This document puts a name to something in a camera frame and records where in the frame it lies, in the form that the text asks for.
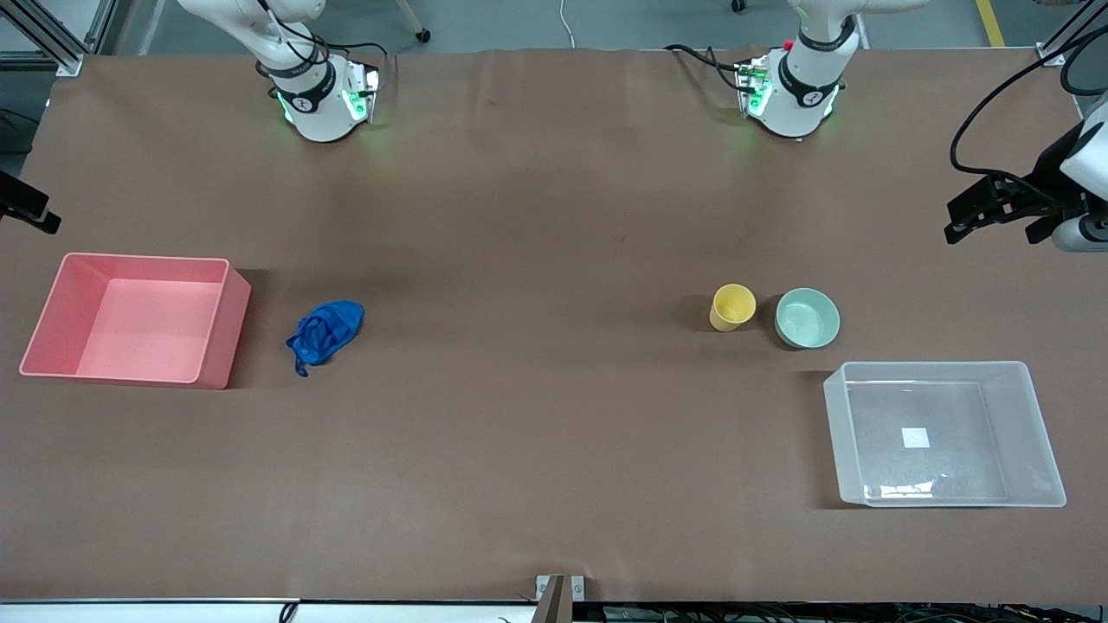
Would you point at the crumpled blue glove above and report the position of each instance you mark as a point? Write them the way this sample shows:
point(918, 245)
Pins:
point(327, 333)

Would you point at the chair leg with castor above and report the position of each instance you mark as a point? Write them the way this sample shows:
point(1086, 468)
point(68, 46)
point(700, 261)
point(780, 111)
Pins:
point(421, 35)

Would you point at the metal table edge bracket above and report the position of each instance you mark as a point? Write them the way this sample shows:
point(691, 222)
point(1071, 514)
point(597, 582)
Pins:
point(558, 597)

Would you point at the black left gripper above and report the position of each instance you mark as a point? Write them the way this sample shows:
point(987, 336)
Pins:
point(1046, 176)

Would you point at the brown table cover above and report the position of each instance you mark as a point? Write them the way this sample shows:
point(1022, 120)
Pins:
point(537, 346)

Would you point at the mint green bowl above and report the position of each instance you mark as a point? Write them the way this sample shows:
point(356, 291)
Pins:
point(807, 318)

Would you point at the yellow plastic cup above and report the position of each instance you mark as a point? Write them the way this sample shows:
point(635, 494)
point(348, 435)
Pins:
point(732, 305)

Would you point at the pink plastic box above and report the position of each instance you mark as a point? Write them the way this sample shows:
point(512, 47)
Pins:
point(138, 329)

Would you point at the clear plastic box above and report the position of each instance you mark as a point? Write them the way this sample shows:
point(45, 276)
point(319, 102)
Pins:
point(1021, 407)

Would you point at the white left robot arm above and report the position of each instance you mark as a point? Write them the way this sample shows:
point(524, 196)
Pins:
point(805, 86)

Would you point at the aluminium frame profile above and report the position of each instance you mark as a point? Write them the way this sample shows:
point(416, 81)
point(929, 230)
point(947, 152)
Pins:
point(52, 48)
point(1052, 54)

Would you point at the white square sticker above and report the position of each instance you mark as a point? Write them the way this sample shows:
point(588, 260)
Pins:
point(916, 438)

